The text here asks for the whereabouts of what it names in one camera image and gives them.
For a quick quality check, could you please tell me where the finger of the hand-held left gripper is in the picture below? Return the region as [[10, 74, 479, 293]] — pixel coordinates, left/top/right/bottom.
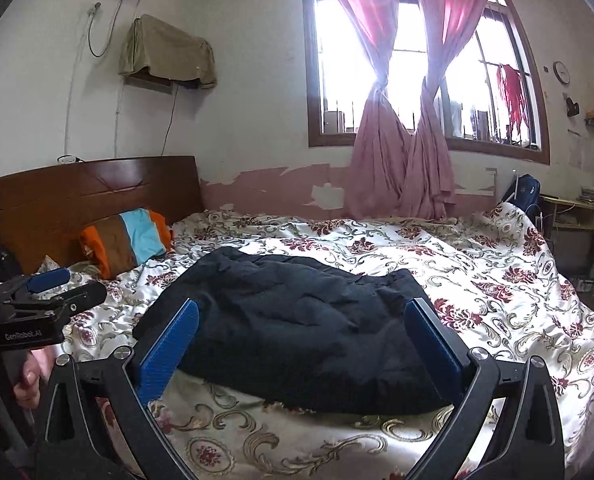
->
[[52, 281, 108, 315], [24, 268, 72, 295]]

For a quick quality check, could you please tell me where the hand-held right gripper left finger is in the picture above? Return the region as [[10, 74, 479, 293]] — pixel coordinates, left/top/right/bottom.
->
[[38, 298, 201, 480]]

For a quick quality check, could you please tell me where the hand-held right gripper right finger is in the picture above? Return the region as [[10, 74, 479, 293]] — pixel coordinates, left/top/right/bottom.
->
[[404, 297, 566, 480]]

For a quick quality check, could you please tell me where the dark navy padded jacket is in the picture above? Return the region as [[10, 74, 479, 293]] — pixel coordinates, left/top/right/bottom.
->
[[132, 248, 460, 416]]

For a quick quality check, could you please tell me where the person's left hand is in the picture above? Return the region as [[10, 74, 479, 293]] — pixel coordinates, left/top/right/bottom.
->
[[14, 346, 54, 409]]

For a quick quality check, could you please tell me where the striped pillow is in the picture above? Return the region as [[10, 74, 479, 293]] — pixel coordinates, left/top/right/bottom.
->
[[79, 208, 173, 280]]

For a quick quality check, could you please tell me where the wooden headboard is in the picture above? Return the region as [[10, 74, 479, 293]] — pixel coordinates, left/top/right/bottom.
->
[[0, 155, 206, 277]]

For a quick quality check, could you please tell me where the floral bedsheet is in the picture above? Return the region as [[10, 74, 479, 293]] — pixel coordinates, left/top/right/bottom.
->
[[36, 204, 594, 480]]

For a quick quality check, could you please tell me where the blue backpack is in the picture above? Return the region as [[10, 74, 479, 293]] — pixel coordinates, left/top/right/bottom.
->
[[497, 173, 544, 222]]

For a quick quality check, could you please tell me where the wooden desk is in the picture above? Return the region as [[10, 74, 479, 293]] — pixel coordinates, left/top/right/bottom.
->
[[538, 194, 594, 302]]

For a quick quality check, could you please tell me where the pink curtain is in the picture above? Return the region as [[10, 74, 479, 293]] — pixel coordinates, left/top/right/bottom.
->
[[312, 0, 419, 221], [402, 0, 494, 222]]

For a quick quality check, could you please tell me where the beige cloth covered shelf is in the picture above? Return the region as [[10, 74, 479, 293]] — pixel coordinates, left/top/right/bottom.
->
[[118, 14, 218, 92]]

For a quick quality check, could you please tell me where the red hanging cloth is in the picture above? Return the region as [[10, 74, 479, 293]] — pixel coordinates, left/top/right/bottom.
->
[[495, 63, 532, 137]]

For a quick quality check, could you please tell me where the wooden framed window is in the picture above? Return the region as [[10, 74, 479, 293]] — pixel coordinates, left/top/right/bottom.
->
[[299, 0, 552, 165]]

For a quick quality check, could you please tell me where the white wall pipe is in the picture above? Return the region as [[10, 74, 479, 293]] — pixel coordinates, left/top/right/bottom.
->
[[63, 7, 98, 157]]

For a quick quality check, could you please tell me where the black wall cable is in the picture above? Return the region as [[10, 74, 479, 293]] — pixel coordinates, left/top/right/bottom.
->
[[168, 85, 179, 157]]

